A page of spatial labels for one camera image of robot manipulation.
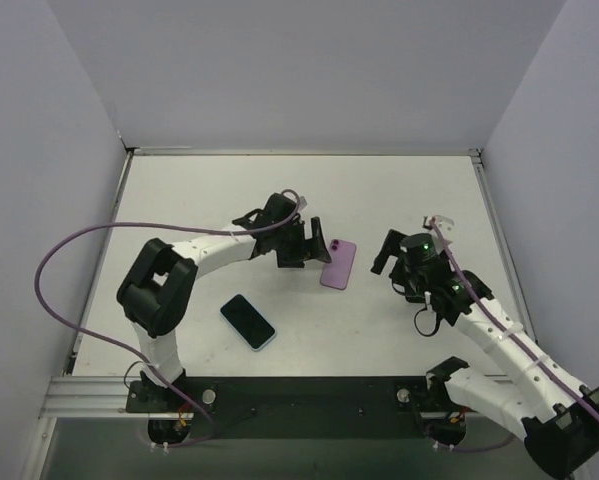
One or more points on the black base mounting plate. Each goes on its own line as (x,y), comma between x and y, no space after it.
(292,408)

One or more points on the aluminium table frame rail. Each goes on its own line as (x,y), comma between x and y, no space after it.
(364,330)

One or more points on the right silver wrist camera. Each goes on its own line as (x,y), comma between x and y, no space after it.
(439,226)

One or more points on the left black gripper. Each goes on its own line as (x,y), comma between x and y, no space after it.
(295,245)

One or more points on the phone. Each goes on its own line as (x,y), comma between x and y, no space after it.
(248,322)

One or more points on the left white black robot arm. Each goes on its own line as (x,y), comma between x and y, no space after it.
(155,293)

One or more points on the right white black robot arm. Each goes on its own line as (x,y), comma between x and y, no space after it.
(553,413)

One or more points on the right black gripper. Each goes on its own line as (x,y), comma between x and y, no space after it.
(396,261)

